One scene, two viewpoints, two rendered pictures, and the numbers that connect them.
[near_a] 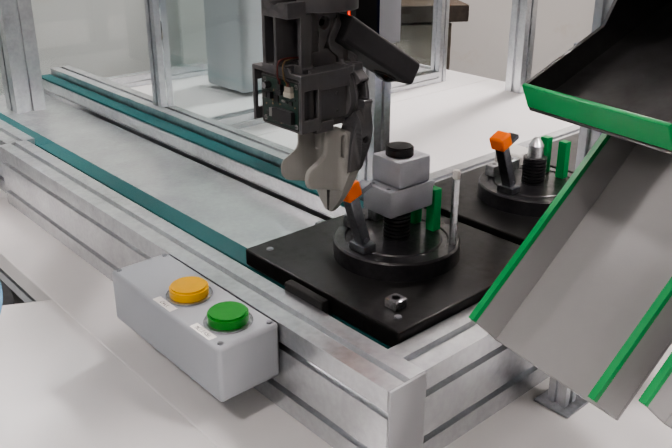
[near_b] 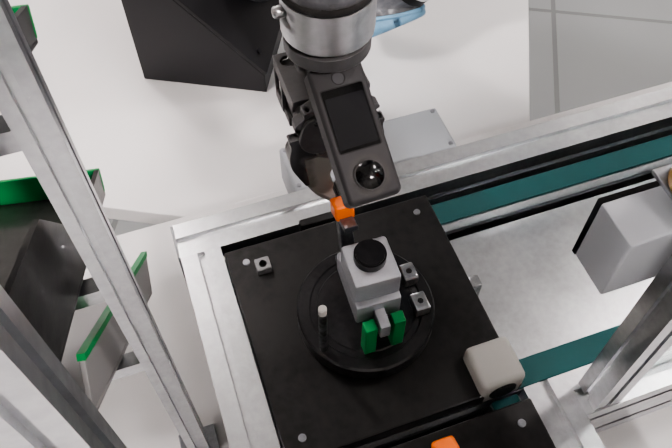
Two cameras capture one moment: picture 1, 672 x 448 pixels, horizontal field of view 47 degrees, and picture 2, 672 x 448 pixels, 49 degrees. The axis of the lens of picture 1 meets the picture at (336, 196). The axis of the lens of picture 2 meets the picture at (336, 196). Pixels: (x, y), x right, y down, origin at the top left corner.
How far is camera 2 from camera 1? 1.02 m
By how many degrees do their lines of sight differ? 85
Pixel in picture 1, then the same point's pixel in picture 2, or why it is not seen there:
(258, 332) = (290, 176)
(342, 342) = (251, 225)
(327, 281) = (331, 235)
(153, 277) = (409, 130)
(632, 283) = not seen: hidden behind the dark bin
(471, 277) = (281, 355)
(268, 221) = (585, 281)
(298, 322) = (289, 203)
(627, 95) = (13, 228)
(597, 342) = not seen: hidden behind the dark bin
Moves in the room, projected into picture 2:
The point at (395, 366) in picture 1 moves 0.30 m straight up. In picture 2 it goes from (196, 242) to (137, 40)
